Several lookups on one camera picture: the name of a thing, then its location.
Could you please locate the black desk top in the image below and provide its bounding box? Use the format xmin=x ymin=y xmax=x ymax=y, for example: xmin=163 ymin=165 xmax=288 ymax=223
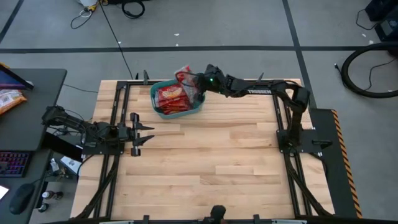
xmin=0 ymin=68 xmax=68 ymax=152

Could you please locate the black computer mouse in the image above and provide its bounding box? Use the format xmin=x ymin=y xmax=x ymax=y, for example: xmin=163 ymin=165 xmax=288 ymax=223
xmin=9 ymin=182 xmax=35 ymax=215

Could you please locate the black equipment case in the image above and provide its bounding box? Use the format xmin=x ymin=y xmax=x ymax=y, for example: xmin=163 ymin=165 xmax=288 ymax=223
xmin=365 ymin=0 xmax=398 ymax=43

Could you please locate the black knob-shaped object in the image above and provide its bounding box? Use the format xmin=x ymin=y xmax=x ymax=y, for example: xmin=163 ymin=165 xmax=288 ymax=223
xmin=203 ymin=204 xmax=228 ymax=224

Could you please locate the orange snack bag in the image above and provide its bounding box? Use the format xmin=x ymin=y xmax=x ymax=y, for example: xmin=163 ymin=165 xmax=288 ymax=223
xmin=0 ymin=89 xmax=27 ymax=116

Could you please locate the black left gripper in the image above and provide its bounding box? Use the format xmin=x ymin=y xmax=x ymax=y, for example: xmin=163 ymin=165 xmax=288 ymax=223
xmin=116 ymin=112 xmax=155 ymax=157

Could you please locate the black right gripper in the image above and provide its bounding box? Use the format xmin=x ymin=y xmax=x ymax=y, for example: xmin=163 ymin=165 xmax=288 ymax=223
xmin=175 ymin=64 xmax=233 ymax=103

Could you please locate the coiled black cable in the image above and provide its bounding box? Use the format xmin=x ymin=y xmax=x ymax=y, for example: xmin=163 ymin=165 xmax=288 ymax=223
xmin=121 ymin=0 xmax=146 ymax=19

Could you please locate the black mat with hazard stripe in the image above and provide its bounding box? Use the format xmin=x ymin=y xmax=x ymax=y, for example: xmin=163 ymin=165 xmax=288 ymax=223
xmin=307 ymin=108 xmax=364 ymax=219

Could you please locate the black monitor with blue screen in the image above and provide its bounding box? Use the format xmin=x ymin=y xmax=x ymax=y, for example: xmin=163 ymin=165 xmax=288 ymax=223
xmin=0 ymin=63 xmax=34 ymax=91

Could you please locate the thin black cable with plug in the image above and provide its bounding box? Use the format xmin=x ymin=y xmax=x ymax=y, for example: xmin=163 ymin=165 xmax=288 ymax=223
xmin=334 ymin=58 xmax=398 ymax=91

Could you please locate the backlit black keyboard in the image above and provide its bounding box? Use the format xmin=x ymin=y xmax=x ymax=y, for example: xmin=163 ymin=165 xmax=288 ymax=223
xmin=0 ymin=151 xmax=32 ymax=178

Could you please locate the long black floor cable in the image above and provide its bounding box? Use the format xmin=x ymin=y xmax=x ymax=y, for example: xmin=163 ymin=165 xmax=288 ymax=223
xmin=98 ymin=0 xmax=134 ymax=80

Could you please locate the thick black hose loop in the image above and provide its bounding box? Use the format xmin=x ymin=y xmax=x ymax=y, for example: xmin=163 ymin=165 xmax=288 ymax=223
xmin=341 ymin=41 xmax=398 ymax=100

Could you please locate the teal plastic basket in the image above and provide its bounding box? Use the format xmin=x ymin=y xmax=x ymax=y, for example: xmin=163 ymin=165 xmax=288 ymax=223
xmin=150 ymin=78 xmax=206 ymax=121

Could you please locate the white box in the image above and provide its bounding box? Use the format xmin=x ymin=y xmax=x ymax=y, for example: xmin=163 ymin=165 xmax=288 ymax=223
xmin=59 ymin=155 xmax=82 ymax=174

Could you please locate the black keyboard shelf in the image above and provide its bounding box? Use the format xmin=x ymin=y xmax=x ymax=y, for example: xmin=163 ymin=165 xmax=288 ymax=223
xmin=0 ymin=148 xmax=52 ymax=224

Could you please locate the black box under desk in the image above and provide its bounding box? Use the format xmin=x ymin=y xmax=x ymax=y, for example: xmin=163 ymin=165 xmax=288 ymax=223
xmin=41 ymin=131 xmax=84 ymax=162

